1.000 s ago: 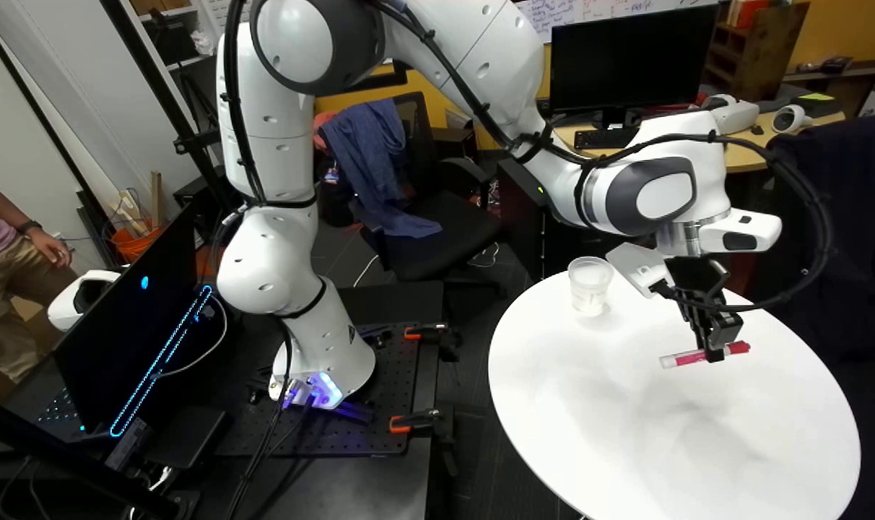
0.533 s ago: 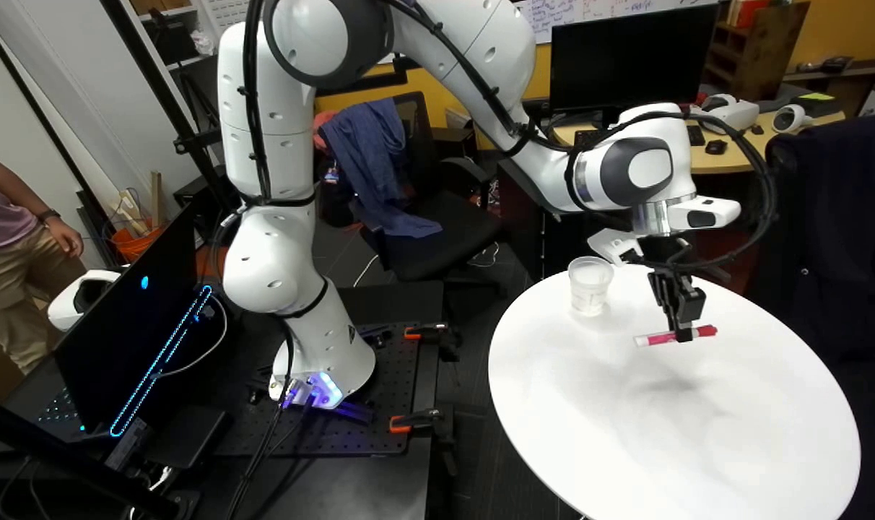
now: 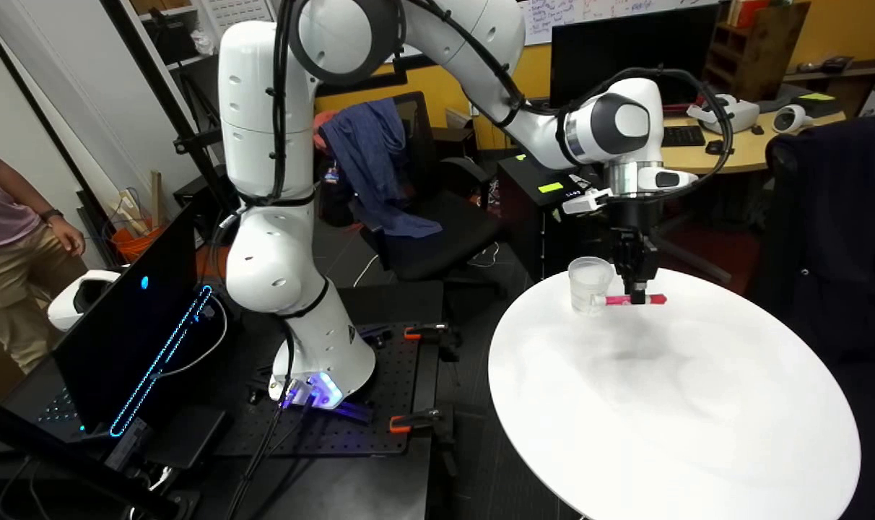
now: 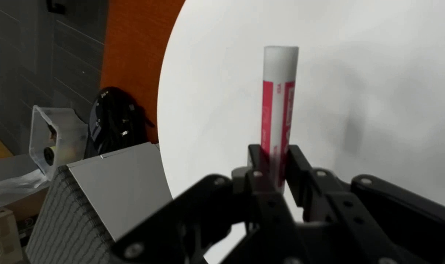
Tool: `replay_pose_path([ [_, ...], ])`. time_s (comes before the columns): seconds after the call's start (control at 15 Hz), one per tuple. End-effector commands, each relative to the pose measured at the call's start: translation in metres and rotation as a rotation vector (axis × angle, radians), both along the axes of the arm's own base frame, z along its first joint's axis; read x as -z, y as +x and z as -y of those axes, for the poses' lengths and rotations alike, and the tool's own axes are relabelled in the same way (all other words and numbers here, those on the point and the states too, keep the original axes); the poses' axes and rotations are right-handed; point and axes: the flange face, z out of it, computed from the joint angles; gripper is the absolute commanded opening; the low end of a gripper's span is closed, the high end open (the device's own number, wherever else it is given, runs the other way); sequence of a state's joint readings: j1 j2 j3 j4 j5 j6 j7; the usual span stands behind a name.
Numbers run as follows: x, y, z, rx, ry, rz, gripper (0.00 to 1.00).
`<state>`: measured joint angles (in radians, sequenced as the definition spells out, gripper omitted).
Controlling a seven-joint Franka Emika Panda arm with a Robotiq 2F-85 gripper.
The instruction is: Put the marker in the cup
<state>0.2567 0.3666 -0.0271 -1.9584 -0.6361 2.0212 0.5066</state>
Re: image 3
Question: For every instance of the white VR headset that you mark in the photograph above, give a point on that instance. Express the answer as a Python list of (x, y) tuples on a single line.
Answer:
[(735, 112), (78, 299)]

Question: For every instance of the black computer case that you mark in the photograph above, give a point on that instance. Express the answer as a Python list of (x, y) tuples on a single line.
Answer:
[(541, 216)]

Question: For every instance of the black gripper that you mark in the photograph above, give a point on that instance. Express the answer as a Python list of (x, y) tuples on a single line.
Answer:
[(633, 225)]

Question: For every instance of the person forearm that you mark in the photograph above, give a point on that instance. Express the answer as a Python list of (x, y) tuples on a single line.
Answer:
[(18, 192)]

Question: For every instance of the metal shelf rack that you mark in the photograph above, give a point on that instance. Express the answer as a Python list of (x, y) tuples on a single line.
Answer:
[(180, 58)]

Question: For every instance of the red marker with white cap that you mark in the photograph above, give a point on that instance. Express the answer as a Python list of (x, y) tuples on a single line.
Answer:
[(636, 300)]

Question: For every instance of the black office chair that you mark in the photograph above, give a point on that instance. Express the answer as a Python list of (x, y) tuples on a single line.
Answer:
[(445, 231)]

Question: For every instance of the round wooden desk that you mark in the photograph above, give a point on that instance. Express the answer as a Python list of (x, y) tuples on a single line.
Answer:
[(754, 160)]

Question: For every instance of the clear plastic measuring cup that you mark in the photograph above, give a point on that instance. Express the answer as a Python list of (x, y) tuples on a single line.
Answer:
[(591, 281)]

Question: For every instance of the black computer mouse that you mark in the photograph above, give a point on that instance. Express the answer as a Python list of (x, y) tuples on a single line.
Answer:
[(714, 144)]

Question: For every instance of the blue cloth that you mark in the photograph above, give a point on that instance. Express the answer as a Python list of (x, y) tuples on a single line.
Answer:
[(373, 162)]

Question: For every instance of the whiteboard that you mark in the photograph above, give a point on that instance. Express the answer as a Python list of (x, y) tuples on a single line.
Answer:
[(598, 16)]

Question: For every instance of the black fabric chair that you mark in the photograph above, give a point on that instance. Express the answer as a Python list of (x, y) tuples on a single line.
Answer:
[(831, 221)]

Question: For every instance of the person hand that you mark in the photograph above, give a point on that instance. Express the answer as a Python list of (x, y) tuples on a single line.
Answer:
[(68, 234)]

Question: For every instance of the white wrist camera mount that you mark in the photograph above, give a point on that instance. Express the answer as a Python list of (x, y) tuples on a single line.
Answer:
[(588, 201)]

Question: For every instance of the black perforated breadboard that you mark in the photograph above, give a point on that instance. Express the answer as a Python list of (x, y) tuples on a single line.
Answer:
[(360, 427)]

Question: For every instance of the black laptop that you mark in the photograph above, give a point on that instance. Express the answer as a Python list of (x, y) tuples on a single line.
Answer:
[(128, 328)]

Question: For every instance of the white VR controller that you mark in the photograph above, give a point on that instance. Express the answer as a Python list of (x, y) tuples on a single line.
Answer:
[(792, 115)]

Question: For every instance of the black power brick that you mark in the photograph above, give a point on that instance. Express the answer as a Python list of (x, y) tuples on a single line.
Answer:
[(191, 433)]

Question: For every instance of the black metal stand bar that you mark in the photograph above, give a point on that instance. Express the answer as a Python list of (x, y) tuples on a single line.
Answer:
[(34, 448)]

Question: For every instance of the wooden shelf unit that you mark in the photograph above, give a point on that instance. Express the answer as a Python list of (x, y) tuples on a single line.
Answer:
[(754, 46)]

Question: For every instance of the black keyboard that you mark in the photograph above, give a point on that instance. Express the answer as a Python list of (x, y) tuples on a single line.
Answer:
[(685, 137)]

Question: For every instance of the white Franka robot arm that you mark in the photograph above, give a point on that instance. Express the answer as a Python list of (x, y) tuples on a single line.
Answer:
[(263, 144)]

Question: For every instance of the black computer monitor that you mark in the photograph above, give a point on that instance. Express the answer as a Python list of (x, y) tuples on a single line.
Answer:
[(639, 46)]

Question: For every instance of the person in pink shirt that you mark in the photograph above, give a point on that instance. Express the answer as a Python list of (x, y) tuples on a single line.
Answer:
[(3, 289)]

